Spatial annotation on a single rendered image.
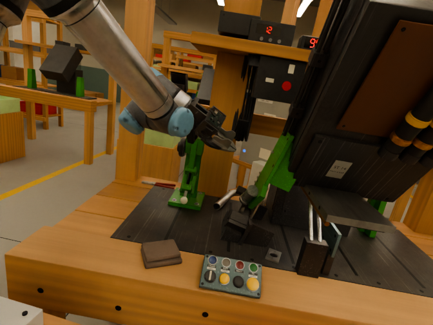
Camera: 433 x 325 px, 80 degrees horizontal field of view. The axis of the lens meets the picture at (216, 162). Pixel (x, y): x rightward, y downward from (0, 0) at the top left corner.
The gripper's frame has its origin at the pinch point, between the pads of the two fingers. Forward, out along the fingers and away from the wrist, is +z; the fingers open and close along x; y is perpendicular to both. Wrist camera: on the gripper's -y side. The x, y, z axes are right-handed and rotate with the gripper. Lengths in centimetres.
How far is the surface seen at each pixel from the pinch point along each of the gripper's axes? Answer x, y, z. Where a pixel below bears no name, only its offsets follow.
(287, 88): 29.4, 11.4, 5.4
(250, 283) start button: -36.9, 9.1, 16.0
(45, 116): 168, -471, -213
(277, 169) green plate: -4.9, 11.3, 12.0
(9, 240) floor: -46, -192, -64
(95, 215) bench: -32, -34, -23
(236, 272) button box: -35.6, 6.2, 13.1
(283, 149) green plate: -1.7, 16.4, 8.7
